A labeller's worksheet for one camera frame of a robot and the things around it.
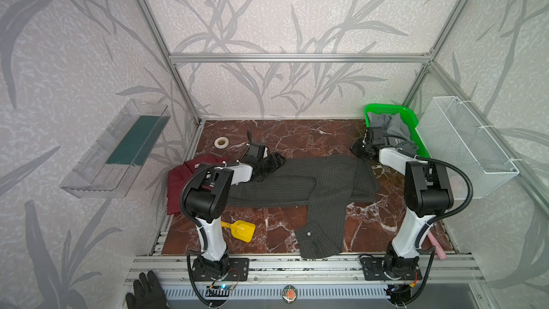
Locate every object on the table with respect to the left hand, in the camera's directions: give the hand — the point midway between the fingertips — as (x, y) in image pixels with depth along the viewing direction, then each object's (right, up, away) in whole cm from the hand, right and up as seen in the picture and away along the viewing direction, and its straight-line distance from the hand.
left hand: (282, 157), depth 98 cm
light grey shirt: (+54, +12, +2) cm, 55 cm away
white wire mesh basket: (+56, +11, -29) cm, 64 cm away
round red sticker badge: (+3, -42, -29) cm, 51 cm away
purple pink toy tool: (+57, -32, -22) cm, 69 cm away
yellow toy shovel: (-16, -26, -17) cm, 35 cm away
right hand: (+33, +8, +3) cm, 34 cm away
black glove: (-43, -41, -30) cm, 67 cm away
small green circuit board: (-18, -41, -28) cm, 53 cm away
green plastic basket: (+67, +21, +15) cm, 72 cm away
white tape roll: (-32, +5, +10) cm, 34 cm away
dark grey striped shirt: (+22, -12, -5) cm, 25 cm away
